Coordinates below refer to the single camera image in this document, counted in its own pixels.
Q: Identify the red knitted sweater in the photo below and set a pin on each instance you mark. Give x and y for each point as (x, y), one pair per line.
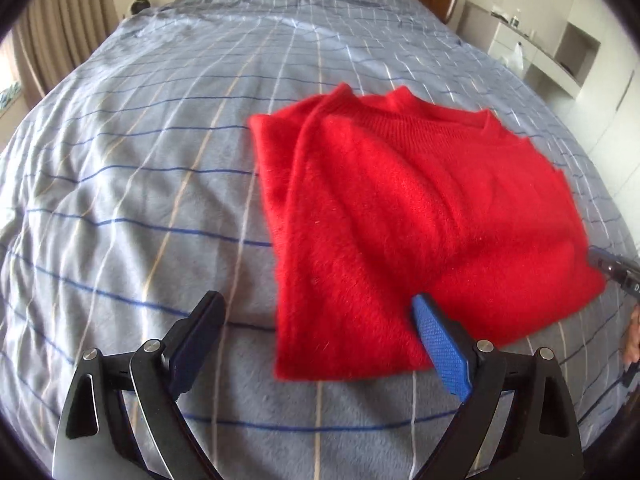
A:
(400, 220)

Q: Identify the blue plaid blanket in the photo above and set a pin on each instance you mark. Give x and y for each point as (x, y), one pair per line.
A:
(150, 160)

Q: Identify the beige curtain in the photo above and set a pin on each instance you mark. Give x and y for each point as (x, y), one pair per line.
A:
(55, 25)

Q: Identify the person's right hand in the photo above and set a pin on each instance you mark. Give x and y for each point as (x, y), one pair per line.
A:
(634, 335)

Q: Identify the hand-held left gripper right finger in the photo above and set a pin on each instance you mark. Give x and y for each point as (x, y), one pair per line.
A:
(442, 345)

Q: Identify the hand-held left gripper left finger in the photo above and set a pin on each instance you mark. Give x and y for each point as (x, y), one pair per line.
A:
(197, 345)

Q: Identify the white built-in desk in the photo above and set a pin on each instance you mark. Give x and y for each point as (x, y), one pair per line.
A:
(550, 60)

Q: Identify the small white round fan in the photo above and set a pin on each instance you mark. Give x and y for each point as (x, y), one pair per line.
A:
(139, 6)

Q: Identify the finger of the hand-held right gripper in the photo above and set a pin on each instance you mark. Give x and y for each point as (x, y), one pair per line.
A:
(602, 260)

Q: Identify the clear plastic bag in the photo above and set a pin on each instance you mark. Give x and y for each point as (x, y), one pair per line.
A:
(517, 57)

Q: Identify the pile of colourful cloths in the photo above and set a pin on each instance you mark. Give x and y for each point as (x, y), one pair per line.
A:
(7, 96)

